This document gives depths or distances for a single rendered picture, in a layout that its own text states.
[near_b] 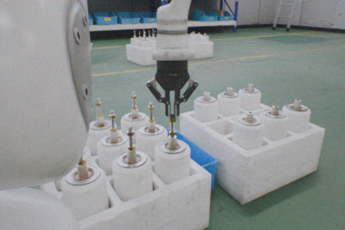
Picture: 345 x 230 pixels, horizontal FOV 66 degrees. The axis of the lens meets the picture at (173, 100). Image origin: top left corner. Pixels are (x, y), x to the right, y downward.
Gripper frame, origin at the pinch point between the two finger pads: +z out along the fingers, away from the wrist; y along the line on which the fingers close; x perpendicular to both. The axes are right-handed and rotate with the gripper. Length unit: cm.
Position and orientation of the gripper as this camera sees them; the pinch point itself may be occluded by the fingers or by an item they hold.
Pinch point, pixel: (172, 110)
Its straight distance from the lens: 68.1
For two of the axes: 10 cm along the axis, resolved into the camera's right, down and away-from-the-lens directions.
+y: -10.0, 0.2, -0.5
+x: 0.5, 3.4, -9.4
